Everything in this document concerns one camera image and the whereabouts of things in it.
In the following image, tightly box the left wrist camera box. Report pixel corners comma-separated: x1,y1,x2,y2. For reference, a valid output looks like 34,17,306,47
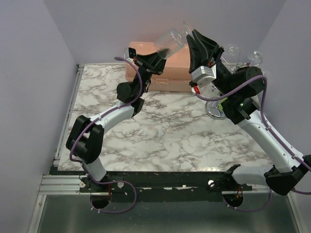
123,47,137,60

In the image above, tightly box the small clear glass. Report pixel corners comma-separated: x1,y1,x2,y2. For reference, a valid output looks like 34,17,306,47
154,21,193,59

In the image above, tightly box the tall clear wine glass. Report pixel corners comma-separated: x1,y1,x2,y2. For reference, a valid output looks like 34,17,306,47
223,44,241,64

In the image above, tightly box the green plastic goblet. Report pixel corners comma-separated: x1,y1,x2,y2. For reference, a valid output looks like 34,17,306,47
218,98,227,111

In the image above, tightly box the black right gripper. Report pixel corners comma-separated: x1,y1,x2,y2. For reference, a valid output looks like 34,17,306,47
187,29,235,98

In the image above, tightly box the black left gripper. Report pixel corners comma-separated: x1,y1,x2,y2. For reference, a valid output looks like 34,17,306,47
133,48,168,98

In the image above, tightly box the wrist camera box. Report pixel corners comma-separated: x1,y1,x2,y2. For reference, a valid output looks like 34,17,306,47
189,65,216,94
123,47,137,60

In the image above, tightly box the pink plastic storage box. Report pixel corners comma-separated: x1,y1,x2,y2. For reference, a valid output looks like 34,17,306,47
125,41,191,92

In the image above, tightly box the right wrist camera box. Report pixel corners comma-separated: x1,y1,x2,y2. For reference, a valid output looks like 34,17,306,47
189,65,216,94

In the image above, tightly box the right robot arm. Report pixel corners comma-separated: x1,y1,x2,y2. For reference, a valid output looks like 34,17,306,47
187,29,311,196

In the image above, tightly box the chrome wire wine glass rack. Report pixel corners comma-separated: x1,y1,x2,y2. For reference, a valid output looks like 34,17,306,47
205,56,240,120

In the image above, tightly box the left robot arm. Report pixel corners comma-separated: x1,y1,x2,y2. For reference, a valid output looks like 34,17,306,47
66,48,167,192

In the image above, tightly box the clear stemmed wine glass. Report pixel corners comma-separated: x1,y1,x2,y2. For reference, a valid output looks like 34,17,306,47
247,50,263,67

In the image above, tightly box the aluminium table frame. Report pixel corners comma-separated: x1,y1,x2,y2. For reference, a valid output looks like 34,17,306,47
26,63,85,233

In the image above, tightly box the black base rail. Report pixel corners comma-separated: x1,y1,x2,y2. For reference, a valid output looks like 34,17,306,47
80,167,253,203

